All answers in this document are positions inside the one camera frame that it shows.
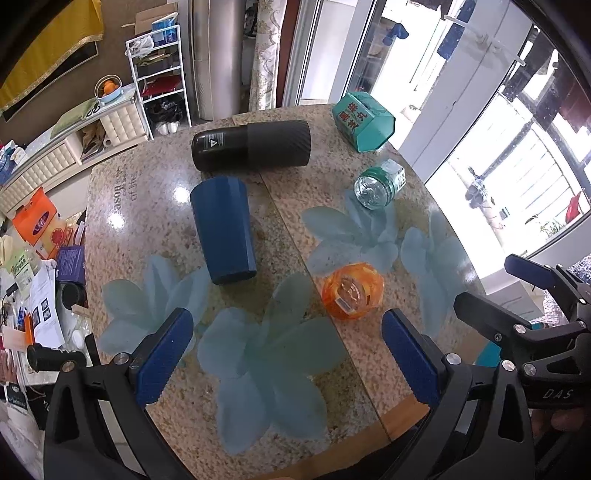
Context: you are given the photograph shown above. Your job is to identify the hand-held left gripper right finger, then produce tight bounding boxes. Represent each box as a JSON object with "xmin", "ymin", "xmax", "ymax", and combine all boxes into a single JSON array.
[{"xmin": 381, "ymin": 308, "xmax": 548, "ymax": 480}]

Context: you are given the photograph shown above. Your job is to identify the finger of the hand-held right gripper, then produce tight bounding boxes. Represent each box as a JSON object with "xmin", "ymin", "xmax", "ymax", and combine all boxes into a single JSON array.
[
  {"xmin": 504, "ymin": 253, "xmax": 591, "ymax": 319},
  {"xmin": 454, "ymin": 292, "xmax": 591, "ymax": 365}
]

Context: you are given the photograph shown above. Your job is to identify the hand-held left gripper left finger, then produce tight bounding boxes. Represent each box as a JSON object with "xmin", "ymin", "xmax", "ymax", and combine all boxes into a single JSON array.
[{"xmin": 42, "ymin": 307, "xmax": 195, "ymax": 480}]

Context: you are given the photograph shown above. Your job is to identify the blue cup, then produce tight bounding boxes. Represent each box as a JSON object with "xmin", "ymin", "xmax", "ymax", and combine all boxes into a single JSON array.
[{"xmin": 189, "ymin": 176, "xmax": 258, "ymax": 285}]

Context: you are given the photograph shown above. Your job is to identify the person's right hand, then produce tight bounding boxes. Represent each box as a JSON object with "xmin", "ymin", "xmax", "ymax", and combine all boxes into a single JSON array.
[{"xmin": 531, "ymin": 407, "xmax": 591, "ymax": 441}]

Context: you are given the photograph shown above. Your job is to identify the orange plastic jar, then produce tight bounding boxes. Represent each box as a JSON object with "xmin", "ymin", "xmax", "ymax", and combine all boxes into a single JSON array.
[{"xmin": 322, "ymin": 262, "xmax": 385, "ymax": 319}]

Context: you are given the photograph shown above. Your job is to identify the black mug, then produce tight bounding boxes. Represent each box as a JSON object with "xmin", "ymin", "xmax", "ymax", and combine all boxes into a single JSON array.
[{"xmin": 62, "ymin": 282, "xmax": 89, "ymax": 311}]

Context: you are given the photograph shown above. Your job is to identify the purple box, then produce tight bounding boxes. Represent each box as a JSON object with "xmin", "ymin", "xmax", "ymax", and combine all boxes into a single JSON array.
[{"xmin": 55, "ymin": 246, "xmax": 86, "ymax": 284}]

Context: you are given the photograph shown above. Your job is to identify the green packet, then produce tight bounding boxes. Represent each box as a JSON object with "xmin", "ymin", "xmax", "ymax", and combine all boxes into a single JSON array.
[{"xmin": 8, "ymin": 249, "xmax": 41, "ymax": 278}]

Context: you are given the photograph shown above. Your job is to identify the clear bottle green label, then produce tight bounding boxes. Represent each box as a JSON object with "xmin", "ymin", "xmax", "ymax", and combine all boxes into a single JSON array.
[{"xmin": 353, "ymin": 159, "xmax": 406, "ymax": 210}]

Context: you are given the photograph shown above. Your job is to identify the orange gift box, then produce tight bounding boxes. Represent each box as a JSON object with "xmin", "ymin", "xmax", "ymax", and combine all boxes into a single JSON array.
[{"xmin": 12, "ymin": 186, "xmax": 71, "ymax": 260}]

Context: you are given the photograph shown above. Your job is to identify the white tufted cabinet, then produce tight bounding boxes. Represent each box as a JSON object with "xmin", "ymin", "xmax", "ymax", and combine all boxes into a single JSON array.
[{"xmin": 0, "ymin": 92, "xmax": 151, "ymax": 219}]

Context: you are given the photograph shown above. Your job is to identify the green octagonal box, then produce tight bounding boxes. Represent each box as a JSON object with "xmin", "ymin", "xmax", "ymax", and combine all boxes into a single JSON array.
[{"xmin": 332, "ymin": 91, "xmax": 396, "ymax": 153}]

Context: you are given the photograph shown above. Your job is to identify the black thermos flask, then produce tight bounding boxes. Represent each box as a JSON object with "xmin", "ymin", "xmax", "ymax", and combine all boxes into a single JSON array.
[{"xmin": 191, "ymin": 120, "xmax": 312, "ymax": 171}]

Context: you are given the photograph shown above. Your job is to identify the black shoes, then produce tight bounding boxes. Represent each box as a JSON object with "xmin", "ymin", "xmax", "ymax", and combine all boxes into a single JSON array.
[{"xmin": 148, "ymin": 100, "xmax": 184, "ymax": 123}]

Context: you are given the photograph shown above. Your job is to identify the green cloth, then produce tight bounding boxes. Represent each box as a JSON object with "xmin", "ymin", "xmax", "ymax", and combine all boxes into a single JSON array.
[{"xmin": 50, "ymin": 99, "xmax": 100, "ymax": 139}]

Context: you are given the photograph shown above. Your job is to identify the red cloth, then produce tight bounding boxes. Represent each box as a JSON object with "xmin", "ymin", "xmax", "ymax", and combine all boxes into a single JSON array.
[{"xmin": 141, "ymin": 75, "xmax": 185, "ymax": 98}]

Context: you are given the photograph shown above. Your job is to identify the bowl of oranges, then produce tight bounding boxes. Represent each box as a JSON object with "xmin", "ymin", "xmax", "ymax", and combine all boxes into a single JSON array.
[{"xmin": 94, "ymin": 75, "xmax": 123, "ymax": 104}]

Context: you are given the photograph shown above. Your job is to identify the white metal shelf rack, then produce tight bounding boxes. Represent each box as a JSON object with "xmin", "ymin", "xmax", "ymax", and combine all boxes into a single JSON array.
[{"xmin": 126, "ymin": 25, "xmax": 193, "ymax": 140}]

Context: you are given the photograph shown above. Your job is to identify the silver standing air conditioner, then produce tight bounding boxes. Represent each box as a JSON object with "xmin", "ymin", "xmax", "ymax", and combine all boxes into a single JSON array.
[{"xmin": 188, "ymin": 0, "xmax": 246, "ymax": 123}]

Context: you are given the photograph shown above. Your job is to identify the white plastic bag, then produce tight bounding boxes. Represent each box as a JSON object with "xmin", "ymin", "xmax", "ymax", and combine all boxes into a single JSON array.
[{"xmin": 127, "ymin": 34, "xmax": 155, "ymax": 59}]

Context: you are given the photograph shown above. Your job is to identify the blue tissue packet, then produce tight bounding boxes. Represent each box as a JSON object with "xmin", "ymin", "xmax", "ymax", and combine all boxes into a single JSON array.
[{"xmin": 151, "ymin": 23, "xmax": 182, "ymax": 47}]

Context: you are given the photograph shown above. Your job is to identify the patterned curtain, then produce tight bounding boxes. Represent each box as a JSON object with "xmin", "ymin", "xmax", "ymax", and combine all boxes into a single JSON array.
[{"xmin": 248, "ymin": 0, "xmax": 302, "ymax": 112}]

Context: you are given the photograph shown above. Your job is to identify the yellow cloth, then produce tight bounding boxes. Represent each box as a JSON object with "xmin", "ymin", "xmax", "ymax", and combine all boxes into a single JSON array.
[{"xmin": 0, "ymin": 0, "xmax": 105, "ymax": 112}]

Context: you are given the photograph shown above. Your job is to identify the cardboard box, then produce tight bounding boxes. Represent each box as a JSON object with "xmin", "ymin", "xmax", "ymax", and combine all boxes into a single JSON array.
[{"xmin": 134, "ymin": 8, "xmax": 180, "ymax": 37}]

